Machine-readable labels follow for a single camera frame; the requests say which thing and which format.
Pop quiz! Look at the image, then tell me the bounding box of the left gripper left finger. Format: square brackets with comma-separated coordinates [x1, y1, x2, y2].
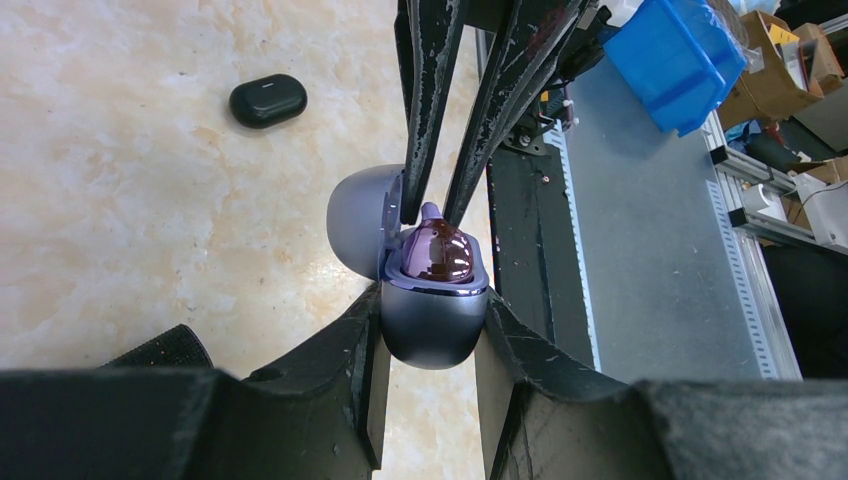
[1, 285, 389, 479]

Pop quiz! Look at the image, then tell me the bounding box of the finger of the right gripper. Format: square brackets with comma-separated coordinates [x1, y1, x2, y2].
[443, 1, 590, 226]
[394, 0, 467, 224]

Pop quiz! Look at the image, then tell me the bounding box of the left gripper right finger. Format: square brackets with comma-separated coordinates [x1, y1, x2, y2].
[475, 292, 847, 479]

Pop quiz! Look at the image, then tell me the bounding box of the lavender earbud charging case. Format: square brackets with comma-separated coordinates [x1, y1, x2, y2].
[326, 165, 489, 370]

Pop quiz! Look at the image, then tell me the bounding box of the purple earbud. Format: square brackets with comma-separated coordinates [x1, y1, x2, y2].
[401, 202, 474, 284]

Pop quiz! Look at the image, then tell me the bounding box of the black earbud charging case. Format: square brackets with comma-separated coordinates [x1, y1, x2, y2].
[228, 73, 308, 129]

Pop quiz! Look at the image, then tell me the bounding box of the blue plastic bin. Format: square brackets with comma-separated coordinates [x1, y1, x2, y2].
[603, 0, 748, 137]

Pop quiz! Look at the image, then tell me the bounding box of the cardboard box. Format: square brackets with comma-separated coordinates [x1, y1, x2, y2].
[717, 10, 824, 129]

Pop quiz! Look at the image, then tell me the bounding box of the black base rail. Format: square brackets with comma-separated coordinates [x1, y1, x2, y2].
[486, 147, 595, 368]

